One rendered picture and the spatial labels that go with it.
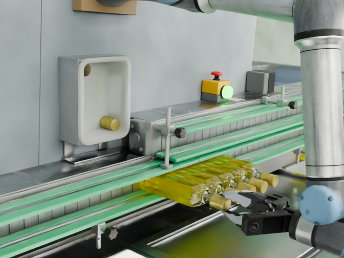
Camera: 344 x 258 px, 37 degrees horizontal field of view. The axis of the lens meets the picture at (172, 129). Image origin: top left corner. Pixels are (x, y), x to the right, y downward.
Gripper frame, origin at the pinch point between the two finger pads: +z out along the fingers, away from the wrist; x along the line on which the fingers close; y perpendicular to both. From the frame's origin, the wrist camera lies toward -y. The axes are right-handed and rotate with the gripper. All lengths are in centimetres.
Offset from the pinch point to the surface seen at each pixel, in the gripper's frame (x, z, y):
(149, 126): 15.2, 25.4, -1.1
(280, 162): -12, 27, 77
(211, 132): 8.0, 27.3, 29.9
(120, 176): 4.2, 23.9, -13.2
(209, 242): -12.4, 4.5, 0.8
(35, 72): 30, 40, -27
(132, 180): 4.4, 18.9, -13.7
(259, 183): 1.3, 0.0, 16.2
